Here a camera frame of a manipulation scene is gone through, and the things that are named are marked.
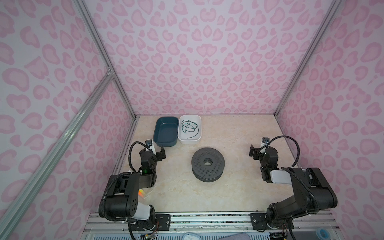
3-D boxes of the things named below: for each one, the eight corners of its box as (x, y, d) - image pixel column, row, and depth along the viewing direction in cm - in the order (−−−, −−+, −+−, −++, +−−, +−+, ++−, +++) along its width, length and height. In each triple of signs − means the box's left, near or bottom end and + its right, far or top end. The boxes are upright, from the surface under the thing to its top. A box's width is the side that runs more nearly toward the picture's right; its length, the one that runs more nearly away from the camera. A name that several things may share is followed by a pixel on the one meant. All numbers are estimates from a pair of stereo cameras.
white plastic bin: (177, 145, 104) (176, 140, 100) (179, 119, 120) (179, 114, 116) (201, 145, 104) (201, 140, 100) (201, 119, 120) (201, 114, 115)
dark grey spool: (191, 182, 88) (191, 177, 83) (192, 152, 101) (192, 147, 96) (225, 182, 88) (227, 177, 83) (222, 152, 101) (223, 147, 96)
